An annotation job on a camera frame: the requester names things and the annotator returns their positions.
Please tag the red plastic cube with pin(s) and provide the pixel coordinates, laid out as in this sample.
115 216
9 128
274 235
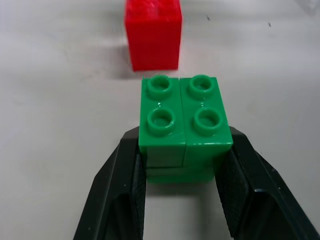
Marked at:
153 37

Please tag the green studded brick cube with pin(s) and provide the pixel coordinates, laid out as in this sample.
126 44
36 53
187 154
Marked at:
185 130

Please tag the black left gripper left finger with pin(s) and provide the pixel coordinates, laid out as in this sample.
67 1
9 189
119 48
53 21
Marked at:
110 190

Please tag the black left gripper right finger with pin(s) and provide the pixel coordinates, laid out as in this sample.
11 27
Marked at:
265 195

